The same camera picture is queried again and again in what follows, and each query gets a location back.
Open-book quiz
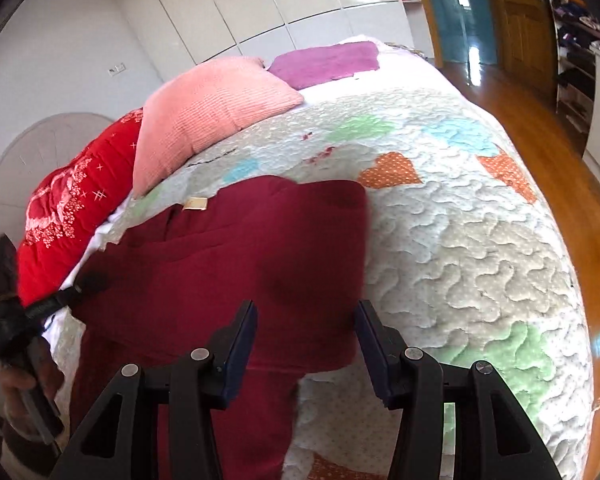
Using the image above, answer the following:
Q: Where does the pink pillow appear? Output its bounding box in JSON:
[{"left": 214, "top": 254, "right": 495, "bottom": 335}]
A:
[{"left": 131, "top": 56, "right": 305, "bottom": 199}]

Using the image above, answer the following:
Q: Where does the white wardrobe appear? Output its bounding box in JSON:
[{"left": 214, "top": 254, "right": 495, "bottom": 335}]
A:
[{"left": 114, "top": 0, "right": 422, "bottom": 67}]

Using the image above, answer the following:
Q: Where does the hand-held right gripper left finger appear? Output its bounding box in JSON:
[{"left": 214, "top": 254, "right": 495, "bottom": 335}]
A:
[{"left": 49, "top": 300, "right": 259, "bottom": 480}]

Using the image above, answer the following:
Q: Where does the dark red garment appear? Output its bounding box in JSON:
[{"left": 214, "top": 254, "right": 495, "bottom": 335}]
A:
[{"left": 55, "top": 175, "right": 372, "bottom": 480}]

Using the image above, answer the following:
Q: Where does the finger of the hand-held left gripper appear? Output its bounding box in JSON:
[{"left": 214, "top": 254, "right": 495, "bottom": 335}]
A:
[{"left": 24, "top": 271, "right": 109, "bottom": 322}]

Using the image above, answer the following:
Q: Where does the person's left hand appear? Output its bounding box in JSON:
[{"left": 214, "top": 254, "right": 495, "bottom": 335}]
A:
[{"left": 0, "top": 337, "right": 65, "bottom": 441}]

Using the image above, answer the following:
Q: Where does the pile of mixed clothes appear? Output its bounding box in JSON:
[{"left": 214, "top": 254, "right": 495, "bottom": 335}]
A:
[{"left": 545, "top": 0, "right": 600, "bottom": 52}]

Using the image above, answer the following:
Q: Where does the heart patchwork quilt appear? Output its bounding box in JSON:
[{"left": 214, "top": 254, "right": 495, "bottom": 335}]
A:
[{"left": 50, "top": 42, "right": 597, "bottom": 480}]

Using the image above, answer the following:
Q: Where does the wooden door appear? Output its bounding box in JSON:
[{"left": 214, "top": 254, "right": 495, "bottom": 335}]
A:
[{"left": 480, "top": 0, "right": 557, "bottom": 107}]

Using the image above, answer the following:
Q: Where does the grey round headboard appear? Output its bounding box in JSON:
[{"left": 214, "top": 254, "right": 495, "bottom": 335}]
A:
[{"left": 0, "top": 112, "right": 119, "bottom": 281}]

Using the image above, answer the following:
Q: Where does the open shelf rack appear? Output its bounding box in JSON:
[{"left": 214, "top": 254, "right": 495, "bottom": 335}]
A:
[{"left": 545, "top": 0, "right": 600, "bottom": 157}]

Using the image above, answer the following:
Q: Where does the purple cloth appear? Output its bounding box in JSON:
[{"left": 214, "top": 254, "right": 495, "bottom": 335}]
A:
[{"left": 267, "top": 41, "right": 381, "bottom": 91}]

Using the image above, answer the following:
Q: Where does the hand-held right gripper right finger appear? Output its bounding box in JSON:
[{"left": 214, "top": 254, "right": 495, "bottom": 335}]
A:
[{"left": 355, "top": 300, "right": 563, "bottom": 480}]

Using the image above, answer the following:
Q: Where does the red floral duvet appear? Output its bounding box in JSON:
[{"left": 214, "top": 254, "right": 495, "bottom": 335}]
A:
[{"left": 16, "top": 107, "right": 147, "bottom": 309}]

